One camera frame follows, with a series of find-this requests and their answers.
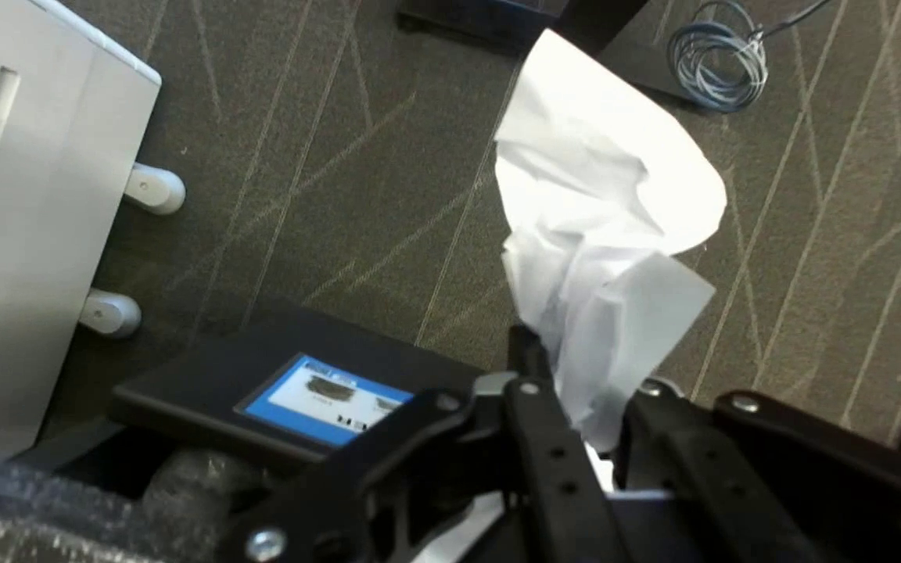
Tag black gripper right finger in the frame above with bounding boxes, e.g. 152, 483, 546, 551
617, 375, 901, 563

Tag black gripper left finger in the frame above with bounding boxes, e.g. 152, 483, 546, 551
214, 324, 631, 563

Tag plain white tissue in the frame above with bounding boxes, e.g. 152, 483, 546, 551
408, 26, 733, 563

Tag black bin cabinet door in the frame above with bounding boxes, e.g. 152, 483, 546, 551
106, 310, 487, 470

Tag blue sign with up arrow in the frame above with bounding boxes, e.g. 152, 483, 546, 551
234, 350, 418, 455

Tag black stand foot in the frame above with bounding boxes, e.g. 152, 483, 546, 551
393, 0, 653, 64

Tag white printer caster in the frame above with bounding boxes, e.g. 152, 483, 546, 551
122, 161, 192, 218
78, 287, 146, 344

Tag white office printer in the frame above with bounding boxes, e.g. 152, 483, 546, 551
0, 0, 165, 462

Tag coiled grey cable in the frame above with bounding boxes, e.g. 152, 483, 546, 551
664, 0, 835, 115

